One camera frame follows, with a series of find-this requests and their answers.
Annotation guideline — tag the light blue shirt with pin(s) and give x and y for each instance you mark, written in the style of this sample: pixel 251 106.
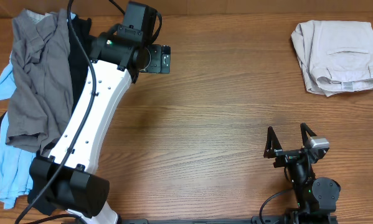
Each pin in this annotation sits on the light blue shirt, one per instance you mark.
pixel 37 84

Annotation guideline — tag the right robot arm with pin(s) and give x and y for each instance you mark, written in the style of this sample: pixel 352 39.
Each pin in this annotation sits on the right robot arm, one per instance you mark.
pixel 316 197

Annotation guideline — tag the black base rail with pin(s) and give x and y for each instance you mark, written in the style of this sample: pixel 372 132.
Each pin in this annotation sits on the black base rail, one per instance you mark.
pixel 198 221

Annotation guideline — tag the beige khaki shorts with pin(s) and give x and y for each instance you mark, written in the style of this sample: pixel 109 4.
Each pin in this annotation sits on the beige khaki shorts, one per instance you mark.
pixel 334 56

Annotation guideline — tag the grey shirt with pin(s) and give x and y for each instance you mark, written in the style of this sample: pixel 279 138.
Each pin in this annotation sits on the grey shirt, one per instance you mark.
pixel 41 105

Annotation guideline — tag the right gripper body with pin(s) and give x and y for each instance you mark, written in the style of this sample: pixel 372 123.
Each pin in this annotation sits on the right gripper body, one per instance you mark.
pixel 286 157

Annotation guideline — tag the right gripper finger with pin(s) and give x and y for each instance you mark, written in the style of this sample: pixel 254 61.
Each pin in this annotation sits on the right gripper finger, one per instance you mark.
pixel 273 146
pixel 306 133

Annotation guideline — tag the black t-shirt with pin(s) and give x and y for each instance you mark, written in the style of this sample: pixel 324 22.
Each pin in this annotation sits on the black t-shirt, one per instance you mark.
pixel 78 56

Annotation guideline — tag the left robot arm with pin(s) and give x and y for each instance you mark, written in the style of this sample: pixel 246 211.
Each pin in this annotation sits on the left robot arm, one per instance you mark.
pixel 66 178

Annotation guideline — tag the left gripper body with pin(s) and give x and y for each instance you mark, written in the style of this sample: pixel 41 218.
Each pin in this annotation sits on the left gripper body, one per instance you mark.
pixel 159 62

